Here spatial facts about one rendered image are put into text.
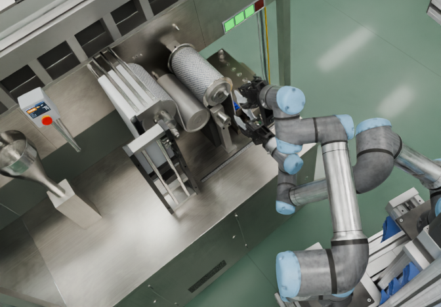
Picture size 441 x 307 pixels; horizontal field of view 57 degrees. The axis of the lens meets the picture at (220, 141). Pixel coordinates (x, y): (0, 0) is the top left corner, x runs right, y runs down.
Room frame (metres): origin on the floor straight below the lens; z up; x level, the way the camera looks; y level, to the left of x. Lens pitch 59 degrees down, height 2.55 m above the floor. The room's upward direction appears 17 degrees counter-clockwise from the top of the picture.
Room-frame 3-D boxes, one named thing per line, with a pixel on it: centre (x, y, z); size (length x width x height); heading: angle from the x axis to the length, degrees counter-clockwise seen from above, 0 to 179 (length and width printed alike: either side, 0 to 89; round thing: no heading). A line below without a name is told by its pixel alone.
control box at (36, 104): (0.81, 0.47, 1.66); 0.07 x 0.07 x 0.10; 14
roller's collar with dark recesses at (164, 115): (0.89, 0.17, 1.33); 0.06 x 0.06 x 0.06; 23
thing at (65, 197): (0.82, 0.66, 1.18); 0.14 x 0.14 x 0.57
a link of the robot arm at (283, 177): (0.69, -0.22, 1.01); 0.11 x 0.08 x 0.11; 158
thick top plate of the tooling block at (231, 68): (1.23, -0.15, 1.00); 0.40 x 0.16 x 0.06; 23
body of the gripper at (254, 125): (0.85, -0.17, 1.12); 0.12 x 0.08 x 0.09; 23
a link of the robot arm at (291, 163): (0.71, -0.23, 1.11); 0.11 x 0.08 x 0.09; 23
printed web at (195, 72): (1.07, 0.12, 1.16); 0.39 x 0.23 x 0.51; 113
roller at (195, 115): (1.07, 0.11, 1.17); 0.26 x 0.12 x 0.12; 23
